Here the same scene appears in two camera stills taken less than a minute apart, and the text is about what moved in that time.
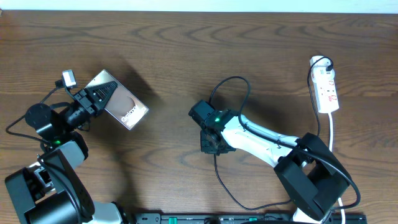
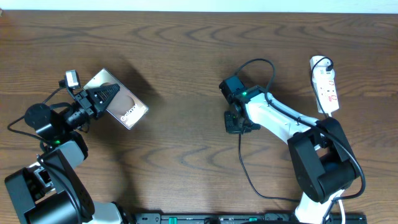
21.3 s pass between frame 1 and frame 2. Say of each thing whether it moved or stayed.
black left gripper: stayed
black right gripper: moved
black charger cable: moved
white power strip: stayed
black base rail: stayed
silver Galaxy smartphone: stayed
